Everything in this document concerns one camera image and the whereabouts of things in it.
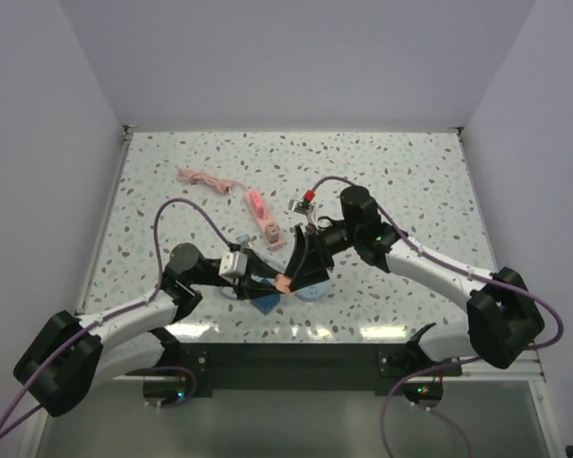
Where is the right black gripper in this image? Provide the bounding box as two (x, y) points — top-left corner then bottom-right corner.
(284, 220), (360, 291)

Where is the orange pink plug adapter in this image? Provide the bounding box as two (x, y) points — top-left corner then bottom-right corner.
(274, 274), (294, 295)

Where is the pink brown plug adapter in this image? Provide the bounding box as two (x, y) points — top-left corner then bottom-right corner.
(265, 222), (281, 243)

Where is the pink power strip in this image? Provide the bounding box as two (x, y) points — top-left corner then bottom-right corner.
(177, 167), (286, 251)

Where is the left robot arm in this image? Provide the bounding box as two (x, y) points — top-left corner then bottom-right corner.
(13, 243), (281, 417)

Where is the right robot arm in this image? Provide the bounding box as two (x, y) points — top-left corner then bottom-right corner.
(285, 185), (545, 375)

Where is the blue cube socket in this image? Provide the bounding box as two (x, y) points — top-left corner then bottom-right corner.
(250, 295), (281, 315)

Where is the blue round socket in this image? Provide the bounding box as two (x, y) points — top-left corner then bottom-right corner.
(294, 281), (330, 302)

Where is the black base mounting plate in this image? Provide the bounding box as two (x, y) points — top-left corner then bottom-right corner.
(156, 343), (438, 397)

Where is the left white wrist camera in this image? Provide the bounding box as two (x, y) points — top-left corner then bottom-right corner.
(219, 251), (248, 280)

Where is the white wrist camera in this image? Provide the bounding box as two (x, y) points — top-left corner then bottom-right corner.
(219, 251), (248, 280)
(287, 190), (318, 226)

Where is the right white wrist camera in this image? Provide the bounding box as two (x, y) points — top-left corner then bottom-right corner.
(287, 190), (318, 226)

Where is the aluminium front rail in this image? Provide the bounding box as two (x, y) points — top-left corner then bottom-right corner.
(98, 337), (542, 381)

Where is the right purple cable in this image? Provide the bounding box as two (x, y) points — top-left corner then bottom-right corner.
(309, 176), (565, 458)

